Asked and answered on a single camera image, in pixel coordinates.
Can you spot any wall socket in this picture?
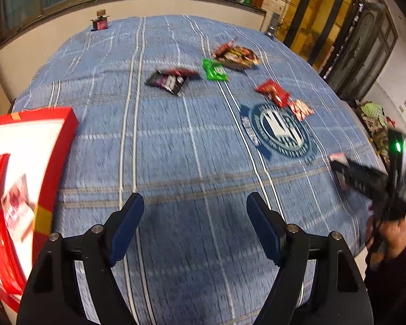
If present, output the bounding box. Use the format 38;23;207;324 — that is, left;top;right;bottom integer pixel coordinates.
269;12;281;37

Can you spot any red gift box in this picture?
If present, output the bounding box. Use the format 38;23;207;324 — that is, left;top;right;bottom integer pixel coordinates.
0;106;79;312

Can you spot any green snack packet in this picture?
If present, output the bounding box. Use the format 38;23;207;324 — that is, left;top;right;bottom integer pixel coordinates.
203;58;229;82

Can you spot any brown snack packet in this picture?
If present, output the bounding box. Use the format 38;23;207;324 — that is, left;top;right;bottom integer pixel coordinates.
220;47;260;71

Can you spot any person's right forearm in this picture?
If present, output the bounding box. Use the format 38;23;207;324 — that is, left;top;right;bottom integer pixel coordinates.
362;230;406;325

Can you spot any small red white packet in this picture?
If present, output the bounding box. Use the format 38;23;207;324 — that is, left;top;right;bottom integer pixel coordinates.
289;100;315;121

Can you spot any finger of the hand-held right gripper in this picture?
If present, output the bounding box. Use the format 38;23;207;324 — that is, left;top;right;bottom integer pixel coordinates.
331;160;389;197

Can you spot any small dark red object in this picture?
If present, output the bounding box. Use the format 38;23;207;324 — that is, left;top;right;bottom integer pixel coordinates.
91;9;111;32

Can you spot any person's right hand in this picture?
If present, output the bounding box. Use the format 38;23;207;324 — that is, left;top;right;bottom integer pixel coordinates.
365;216;406;266

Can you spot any pink white snack packet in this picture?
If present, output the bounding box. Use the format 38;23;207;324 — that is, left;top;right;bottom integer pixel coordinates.
329;152;348;190

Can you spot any dark wooden door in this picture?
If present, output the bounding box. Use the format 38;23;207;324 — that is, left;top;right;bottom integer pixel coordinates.
320;0;399;101

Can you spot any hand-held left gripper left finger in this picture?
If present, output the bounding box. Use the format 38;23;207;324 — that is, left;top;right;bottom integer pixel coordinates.
17;192;146;325

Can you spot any blue plaid blanket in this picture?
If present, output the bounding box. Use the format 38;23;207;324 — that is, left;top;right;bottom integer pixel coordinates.
12;15;384;325

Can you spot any black snack packet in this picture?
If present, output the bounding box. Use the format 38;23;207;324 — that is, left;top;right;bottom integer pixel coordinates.
145;68;201;96

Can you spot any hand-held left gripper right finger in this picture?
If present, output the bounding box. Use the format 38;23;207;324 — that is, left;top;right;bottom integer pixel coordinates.
246;192;374;325

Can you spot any red white snack packet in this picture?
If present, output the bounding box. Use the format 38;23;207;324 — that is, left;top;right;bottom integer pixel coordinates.
211;41;239;60

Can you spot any pile of cloth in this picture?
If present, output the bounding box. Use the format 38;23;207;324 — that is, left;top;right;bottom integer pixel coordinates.
355;100;393;156

